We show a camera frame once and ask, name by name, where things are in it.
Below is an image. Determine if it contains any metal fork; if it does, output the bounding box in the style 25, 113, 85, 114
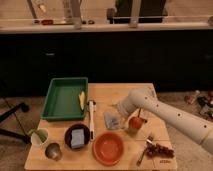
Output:
136, 133, 154, 167

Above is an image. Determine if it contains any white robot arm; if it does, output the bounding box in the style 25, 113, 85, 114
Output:
117, 88, 213, 155

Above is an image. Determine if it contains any green plastic tray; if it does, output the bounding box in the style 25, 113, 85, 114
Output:
41, 77, 88, 121

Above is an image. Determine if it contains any dark brown bowl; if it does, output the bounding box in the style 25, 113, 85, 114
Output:
64, 124, 90, 150

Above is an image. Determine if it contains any green and white cup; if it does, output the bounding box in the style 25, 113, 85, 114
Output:
29, 128, 48, 147

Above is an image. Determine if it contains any blue-grey towel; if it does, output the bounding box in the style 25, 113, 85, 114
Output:
103, 112, 121, 130

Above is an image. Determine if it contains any yellow banana piece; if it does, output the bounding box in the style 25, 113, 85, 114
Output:
79, 91, 85, 110

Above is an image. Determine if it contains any orange bowl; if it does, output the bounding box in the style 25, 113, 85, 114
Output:
92, 132, 124, 166

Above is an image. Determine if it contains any black office chair base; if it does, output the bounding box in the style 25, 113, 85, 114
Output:
0, 102, 30, 144

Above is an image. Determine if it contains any bunch of red grapes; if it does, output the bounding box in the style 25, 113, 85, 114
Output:
146, 144, 174, 158

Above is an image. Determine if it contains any small metal cup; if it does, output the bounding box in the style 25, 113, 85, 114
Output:
45, 143, 62, 161

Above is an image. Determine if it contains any blue sponge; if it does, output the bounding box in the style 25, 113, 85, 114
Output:
71, 129, 84, 148

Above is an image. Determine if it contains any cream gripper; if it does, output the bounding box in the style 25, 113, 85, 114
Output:
116, 98, 134, 118

